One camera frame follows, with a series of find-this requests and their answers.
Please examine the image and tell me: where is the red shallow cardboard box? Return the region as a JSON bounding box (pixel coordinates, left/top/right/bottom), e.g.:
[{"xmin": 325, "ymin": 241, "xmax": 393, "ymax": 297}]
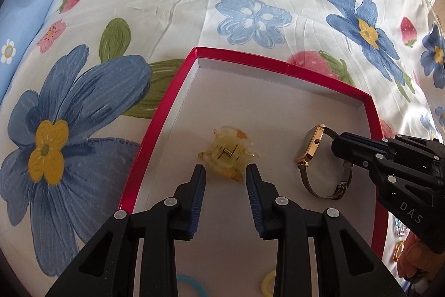
[{"xmin": 119, "ymin": 46, "xmax": 389, "ymax": 297}]

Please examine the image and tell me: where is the yellow translucent hair claw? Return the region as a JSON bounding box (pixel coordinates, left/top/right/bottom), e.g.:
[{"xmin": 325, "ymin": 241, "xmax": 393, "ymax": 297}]
[{"xmin": 197, "ymin": 126, "xmax": 261, "ymax": 183}]

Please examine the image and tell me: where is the light blue daisy pillow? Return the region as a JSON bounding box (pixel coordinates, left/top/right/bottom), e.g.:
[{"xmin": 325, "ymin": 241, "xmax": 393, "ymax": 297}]
[{"xmin": 0, "ymin": 0, "xmax": 57, "ymax": 104}]

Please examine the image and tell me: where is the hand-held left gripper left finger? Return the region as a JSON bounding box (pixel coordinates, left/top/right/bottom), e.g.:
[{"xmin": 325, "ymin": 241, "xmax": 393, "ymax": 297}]
[{"xmin": 45, "ymin": 164, "xmax": 208, "ymax": 297}]

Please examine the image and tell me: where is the yellow hair tie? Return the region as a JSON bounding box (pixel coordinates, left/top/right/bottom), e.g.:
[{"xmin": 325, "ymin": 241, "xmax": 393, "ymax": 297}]
[{"xmin": 261, "ymin": 268, "xmax": 279, "ymax": 296}]

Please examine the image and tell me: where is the orange hair accessory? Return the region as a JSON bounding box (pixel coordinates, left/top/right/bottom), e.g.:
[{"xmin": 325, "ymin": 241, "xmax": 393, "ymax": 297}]
[{"xmin": 393, "ymin": 234, "xmax": 445, "ymax": 285}]

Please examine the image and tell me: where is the blue hair tie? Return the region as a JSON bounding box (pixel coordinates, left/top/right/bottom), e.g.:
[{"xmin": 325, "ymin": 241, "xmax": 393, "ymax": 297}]
[{"xmin": 175, "ymin": 275, "xmax": 210, "ymax": 297}]

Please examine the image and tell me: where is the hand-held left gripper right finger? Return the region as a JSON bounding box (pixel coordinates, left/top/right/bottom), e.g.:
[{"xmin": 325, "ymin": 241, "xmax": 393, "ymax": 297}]
[{"xmin": 245, "ymin": 165, "xmax": 407, "ymax": 297}]

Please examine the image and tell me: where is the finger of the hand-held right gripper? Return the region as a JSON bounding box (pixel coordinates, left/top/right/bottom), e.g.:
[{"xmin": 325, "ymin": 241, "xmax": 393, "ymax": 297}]
[
  {"xmin": 339, "ymin": 131, "xmax": 445, "ymax": 158},
  {"xmin": 330, "ymin": 139, "xmax": 437, "ymax": 187}
]

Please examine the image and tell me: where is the gold wristwatch with mesh strap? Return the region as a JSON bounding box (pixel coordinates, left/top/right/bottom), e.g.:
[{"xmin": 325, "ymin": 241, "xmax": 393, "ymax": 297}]
[{"xmin": 294, "ymin": 124, "xmax": 354, "ymax": 200}]

